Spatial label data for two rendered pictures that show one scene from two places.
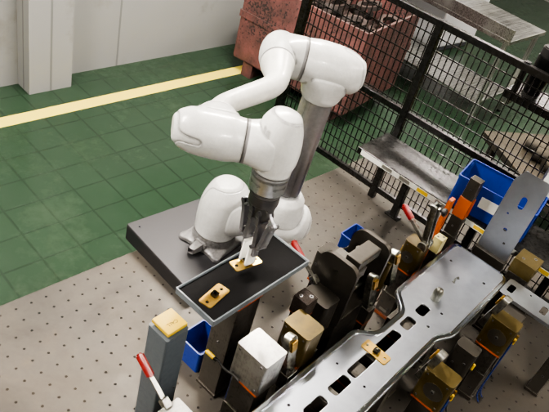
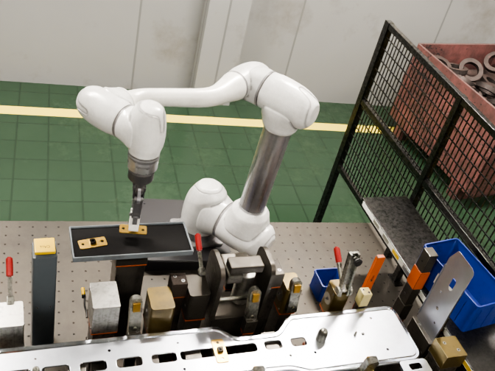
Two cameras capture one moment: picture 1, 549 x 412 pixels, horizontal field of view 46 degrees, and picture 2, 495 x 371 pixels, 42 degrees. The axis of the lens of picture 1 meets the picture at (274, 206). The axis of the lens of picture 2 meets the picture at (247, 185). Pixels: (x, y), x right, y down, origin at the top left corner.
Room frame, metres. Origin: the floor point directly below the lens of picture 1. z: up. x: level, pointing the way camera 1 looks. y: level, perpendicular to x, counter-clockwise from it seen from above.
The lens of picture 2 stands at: (0.13, -1.01, 2.58)
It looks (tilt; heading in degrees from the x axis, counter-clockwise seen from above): 37 degrees down; 32
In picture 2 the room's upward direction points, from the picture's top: 15 degrees clockwise
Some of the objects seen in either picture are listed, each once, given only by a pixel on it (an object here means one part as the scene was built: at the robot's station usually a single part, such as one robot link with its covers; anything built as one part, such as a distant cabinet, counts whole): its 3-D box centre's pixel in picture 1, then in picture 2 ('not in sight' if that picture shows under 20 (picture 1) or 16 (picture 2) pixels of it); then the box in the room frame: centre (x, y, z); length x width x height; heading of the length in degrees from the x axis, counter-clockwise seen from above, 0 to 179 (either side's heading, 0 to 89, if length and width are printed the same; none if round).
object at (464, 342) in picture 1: (453, 379); not in sight; (1.37, -0.69, 0.84); 0.10 x 0.05 x 0.29; 58
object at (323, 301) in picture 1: (301, 335); (187, 320); (1.32, -0.19, 0.89); 0.12 x 0.07 x 0.38; 58
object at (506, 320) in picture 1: (487, 358); not in sight; (1.47, -0.79, 0.87); 0.12 x 0.07 x 0.35; 58
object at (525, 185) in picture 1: (512, 217); (443, 296); (1.85, -0.78, 1.17); 0.12 x 0.01 x 0.34; 58
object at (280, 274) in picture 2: not in sight; (261, 309); (1.54, -0.32, 0.91); 0.07 x 0.05 x 0.42; 58
